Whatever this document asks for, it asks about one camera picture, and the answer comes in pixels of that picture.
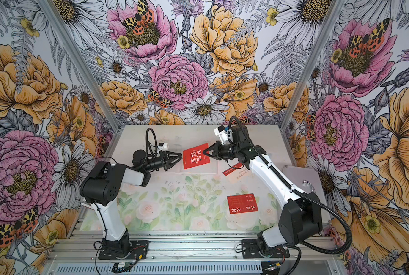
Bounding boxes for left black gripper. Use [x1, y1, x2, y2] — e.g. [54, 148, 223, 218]
[145, 149, 183, 170]

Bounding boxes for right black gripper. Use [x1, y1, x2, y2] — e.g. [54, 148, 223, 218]
[203, 140, 241, 162]

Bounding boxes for red card white characters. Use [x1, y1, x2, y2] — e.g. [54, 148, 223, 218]
[183, 143, 210, 170]

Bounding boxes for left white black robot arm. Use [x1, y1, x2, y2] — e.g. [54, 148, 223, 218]
[80, 143, 183, 260]

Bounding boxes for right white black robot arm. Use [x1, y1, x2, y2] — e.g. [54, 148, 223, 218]
[203, 125, 323, 254]

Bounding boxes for red and pink card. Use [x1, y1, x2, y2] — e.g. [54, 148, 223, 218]
[223, 163, 250, 183]

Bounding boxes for red card gold characters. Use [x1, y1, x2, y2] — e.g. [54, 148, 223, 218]
[227, 194, 258, 214]

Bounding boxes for silver aluminium case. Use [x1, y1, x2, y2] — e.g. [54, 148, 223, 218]
[282, 166, 327, 205]

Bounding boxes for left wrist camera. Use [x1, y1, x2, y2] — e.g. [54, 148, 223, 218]
[157, 142, 169, 152]

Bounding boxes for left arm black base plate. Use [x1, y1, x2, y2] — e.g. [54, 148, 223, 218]
[97, 239, 149, 261]

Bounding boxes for aluminium front rail frame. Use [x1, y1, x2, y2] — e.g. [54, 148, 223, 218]
[43, 230, 345, 275]

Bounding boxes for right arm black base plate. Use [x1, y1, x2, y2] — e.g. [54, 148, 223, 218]
[241, 239, 290, 259]

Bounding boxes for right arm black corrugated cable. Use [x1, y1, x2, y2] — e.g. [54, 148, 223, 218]
[227, 115, 353, 275]

